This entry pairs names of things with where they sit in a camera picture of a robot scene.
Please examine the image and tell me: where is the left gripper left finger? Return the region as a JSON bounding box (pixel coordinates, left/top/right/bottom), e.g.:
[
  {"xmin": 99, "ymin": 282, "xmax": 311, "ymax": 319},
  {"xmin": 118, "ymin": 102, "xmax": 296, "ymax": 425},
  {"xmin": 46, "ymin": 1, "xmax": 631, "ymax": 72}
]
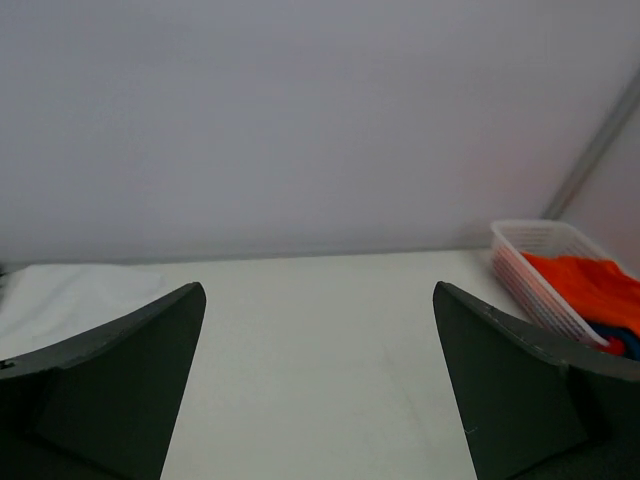
[{"xmin": 1, "ymin": 282, "xmax": 206, "ymax": 479}]

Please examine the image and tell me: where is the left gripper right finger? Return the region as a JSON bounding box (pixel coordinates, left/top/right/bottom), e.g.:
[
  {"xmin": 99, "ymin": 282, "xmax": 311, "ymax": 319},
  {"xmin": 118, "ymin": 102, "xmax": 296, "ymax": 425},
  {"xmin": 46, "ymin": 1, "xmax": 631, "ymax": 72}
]
[{"xmin": 433, "ymin": 282, "xmax": 639, "ymax": 479}]

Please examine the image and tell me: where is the white t shirt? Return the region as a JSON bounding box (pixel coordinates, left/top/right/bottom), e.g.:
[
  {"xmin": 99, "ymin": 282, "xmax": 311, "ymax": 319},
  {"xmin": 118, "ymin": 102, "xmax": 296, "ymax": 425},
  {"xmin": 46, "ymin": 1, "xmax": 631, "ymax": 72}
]
[{"xmin": 1, "ymin": 264, "xmax": 170, "ymax": 360}]

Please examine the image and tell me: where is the blue t shirt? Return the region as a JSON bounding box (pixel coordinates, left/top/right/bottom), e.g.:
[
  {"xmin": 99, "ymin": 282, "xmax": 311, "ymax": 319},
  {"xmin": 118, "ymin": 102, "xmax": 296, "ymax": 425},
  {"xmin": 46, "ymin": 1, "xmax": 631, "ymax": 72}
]
[{"xmin": 590, "ymin": 322, "xmax": 640, "ymax": 361}]

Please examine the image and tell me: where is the orange t shirt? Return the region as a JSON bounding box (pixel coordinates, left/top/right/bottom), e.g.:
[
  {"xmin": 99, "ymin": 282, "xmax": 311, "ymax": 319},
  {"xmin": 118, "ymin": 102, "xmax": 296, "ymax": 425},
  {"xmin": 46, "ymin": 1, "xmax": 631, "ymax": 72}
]
[{"xmin": 522, "ymin": 252, "xmax": 639, "ymax": 336}]

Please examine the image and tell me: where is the white plastic laundry basket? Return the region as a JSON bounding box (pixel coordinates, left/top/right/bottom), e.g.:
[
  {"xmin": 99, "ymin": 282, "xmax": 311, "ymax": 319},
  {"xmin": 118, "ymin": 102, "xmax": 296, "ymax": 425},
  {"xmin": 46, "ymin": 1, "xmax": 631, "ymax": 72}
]
[{"xmin": 490, "ymin": 220, "xmax": 611, "ymax": 347}]

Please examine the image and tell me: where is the right aluminium frame post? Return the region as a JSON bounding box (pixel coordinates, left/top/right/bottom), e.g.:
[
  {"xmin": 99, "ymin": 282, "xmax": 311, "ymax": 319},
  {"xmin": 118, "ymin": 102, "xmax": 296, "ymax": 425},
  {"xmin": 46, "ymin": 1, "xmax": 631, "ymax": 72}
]
[{"xmin": 541, "ymin": 68, "xmax": 639, "ymax": 220}]

